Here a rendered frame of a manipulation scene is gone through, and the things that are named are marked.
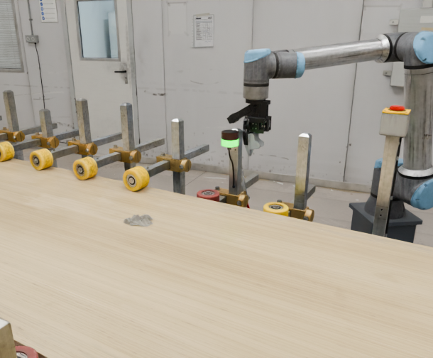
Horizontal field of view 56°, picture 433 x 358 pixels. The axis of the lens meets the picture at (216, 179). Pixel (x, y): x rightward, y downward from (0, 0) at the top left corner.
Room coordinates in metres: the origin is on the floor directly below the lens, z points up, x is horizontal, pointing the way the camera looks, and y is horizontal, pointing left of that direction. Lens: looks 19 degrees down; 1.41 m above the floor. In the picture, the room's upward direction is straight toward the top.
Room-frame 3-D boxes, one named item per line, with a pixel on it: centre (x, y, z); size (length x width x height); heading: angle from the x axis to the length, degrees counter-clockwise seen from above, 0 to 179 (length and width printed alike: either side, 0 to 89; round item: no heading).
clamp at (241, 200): (1.41, -0.05, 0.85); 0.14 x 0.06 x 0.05; 61
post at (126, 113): (1.64, 0.37, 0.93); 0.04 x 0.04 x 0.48; 61
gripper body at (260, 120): (1.45, -0.14, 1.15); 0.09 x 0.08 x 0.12; 61
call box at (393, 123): (1.16, -0.52, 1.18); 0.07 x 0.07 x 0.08; 61
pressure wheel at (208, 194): (1.31, 0.03, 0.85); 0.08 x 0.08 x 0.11
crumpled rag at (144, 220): (1.08, 0.23, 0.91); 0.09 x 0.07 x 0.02; 86
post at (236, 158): (1.40, -0.07, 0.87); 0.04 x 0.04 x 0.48; 61
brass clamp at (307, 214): (1.29, -0.27, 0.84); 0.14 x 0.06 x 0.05; 61
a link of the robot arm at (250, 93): (1.46, -0.14, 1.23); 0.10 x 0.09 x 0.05; 151
